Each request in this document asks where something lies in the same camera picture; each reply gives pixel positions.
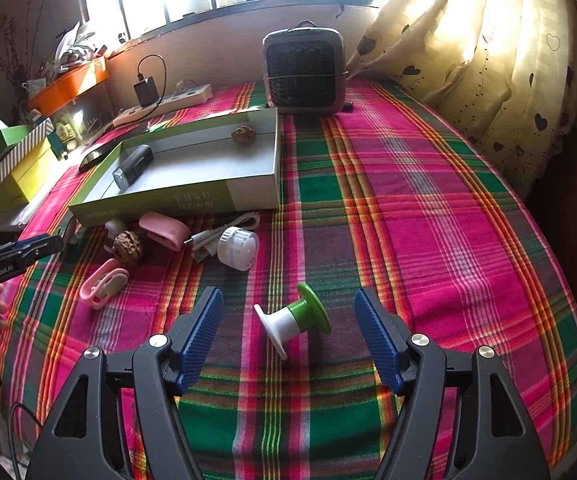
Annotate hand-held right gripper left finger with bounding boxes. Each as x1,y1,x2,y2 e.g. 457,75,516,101
23,286,225,480

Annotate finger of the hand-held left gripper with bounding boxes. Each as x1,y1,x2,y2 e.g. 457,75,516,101
16,235,65,267
0,240,44,260

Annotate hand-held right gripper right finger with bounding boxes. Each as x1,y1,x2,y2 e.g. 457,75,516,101
354,287,551,480

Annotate pink folding clip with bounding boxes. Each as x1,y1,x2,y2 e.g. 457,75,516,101
79,258,130,309

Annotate green and white spool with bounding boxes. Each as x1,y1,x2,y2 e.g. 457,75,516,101
253,282,330,361

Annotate white USB cable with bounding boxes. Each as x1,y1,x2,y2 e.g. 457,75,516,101
184,210,262,263

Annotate pink oval case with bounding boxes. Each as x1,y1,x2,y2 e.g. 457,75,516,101
139,211,192,251

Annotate green cardboard box tray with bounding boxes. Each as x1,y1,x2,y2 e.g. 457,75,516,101
68,106,283,226

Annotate white plastic bag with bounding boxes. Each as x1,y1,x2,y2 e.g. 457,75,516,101
0,200,44,232

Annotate yellow box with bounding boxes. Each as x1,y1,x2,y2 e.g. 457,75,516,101
0,137,62,211

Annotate black smartphone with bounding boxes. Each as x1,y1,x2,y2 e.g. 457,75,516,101
78,141,122,172

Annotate green box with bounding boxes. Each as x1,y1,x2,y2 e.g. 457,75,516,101
0,125,34,181

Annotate black rectangular device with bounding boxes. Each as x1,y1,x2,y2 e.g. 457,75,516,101
112,144,155,192

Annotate plaid blanket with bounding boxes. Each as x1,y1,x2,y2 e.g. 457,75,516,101
0,77,577,480

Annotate glass tank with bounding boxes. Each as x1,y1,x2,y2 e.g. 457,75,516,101
66,80,119,153

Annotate orange tray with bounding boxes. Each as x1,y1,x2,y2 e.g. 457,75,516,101
27,56,110,116

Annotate black charger plug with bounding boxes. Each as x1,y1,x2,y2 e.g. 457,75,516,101
134,76,158,108

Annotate pile of papers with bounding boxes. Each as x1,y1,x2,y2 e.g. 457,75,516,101
43,22,100,68

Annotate white power strip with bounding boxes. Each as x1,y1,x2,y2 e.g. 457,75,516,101
112,84,214,128

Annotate dried branches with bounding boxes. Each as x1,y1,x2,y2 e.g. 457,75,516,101
0,0,54,91

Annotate grey portable heater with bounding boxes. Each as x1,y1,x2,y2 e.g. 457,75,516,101
262,20,349,116

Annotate cream heart print curtain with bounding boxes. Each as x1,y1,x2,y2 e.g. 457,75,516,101
345,0,577,196

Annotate thin black cable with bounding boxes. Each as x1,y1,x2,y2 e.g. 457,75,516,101
7,402,44,463

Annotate black charger cable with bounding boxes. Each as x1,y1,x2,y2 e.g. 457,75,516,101
137,55,167,106

